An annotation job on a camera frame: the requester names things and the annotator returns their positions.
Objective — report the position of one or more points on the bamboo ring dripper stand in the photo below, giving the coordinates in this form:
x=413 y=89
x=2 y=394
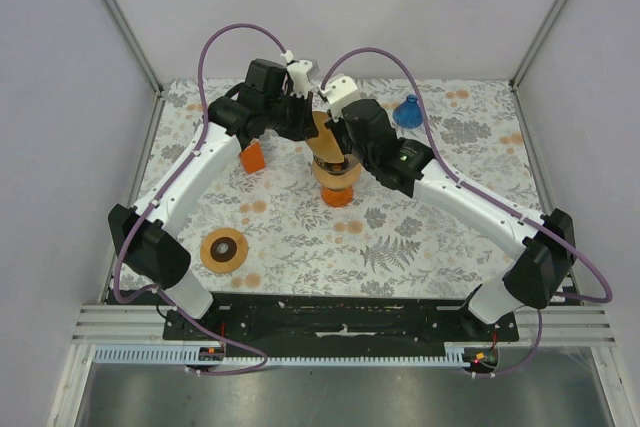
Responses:
x=336 y=181

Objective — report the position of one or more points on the orange coffee filter box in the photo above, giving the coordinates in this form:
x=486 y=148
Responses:
x=252 y=158

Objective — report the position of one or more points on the blue cone dripper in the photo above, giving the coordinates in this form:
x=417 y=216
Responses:
x=408 y=115

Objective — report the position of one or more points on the brown paper coffee filter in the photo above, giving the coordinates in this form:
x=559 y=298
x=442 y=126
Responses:
x=324 y=145

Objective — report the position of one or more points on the aluminium frame post right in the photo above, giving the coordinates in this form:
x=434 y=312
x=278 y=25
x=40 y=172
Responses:
x=548 y=23

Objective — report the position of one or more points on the aluminium frame post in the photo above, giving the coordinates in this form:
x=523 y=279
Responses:
x=117 y=15
x=548 y=23

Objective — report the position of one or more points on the aluminium rail front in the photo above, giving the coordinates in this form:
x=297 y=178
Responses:
x=563 y=326

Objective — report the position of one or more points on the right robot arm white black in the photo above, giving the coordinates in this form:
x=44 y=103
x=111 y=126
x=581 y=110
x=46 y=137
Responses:
x=531 y=239

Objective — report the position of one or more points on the aluminium frame post left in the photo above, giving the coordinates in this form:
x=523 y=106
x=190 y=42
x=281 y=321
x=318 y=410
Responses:
x=117 y=15

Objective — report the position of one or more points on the floral patterned table mat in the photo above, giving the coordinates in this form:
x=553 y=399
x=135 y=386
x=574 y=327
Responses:
x=382 y=244

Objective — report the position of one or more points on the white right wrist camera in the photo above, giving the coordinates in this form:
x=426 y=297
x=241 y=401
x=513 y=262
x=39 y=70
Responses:
x=340 y=92

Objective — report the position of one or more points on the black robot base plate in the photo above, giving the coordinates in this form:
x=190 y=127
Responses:
x=286 y=324

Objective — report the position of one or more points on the light blue cable duct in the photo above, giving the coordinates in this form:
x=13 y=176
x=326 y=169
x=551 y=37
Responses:
x=199 y=355

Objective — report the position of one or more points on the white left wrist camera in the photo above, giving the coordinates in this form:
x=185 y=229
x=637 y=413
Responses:
x=300 y=73

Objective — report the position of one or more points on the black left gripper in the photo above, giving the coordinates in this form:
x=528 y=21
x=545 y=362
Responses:
x=306 y=127

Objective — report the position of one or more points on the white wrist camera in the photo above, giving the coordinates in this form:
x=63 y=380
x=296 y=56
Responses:
x=340 y=92
x=300 y=73

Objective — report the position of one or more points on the ribbed glass coffee dripper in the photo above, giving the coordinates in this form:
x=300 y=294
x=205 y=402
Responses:
x=336 y=168

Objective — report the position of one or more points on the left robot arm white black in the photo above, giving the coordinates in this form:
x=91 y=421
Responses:
x=271 y=97

